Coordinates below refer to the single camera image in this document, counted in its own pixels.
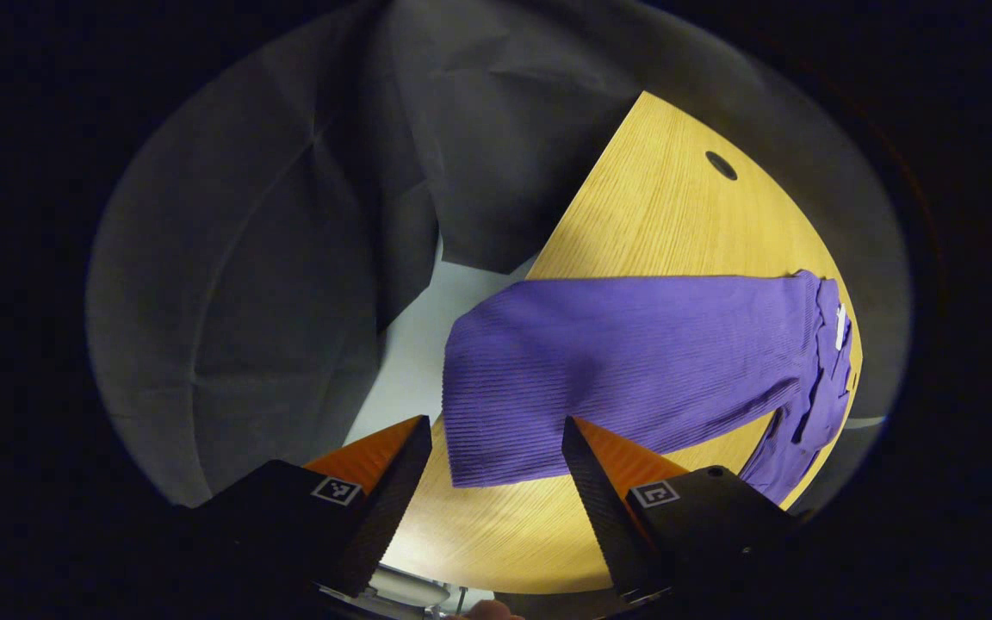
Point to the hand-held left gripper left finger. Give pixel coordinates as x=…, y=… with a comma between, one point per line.
x=388, y=517

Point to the purple knit shirt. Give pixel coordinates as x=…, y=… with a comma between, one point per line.
x=634, y=362

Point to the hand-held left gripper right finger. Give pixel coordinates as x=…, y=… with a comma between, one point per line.
x=604, y=517

